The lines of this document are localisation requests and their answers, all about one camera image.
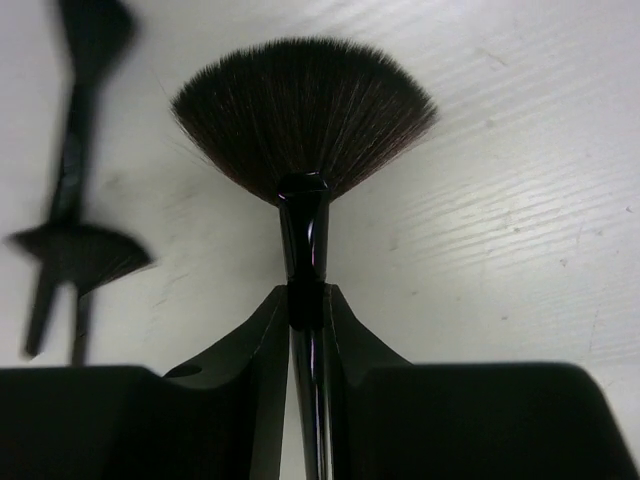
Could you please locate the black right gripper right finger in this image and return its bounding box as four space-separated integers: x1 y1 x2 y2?
323 284 411 479

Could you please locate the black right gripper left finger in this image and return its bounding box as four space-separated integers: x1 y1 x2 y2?
163 286 289 479

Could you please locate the long black fan brush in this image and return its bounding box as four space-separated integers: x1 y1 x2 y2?
170 37 438 479

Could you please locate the small black angled brush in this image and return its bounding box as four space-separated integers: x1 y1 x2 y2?
22 0 139 359

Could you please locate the small black fan brush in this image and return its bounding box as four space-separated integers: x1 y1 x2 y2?
7 224 153 366

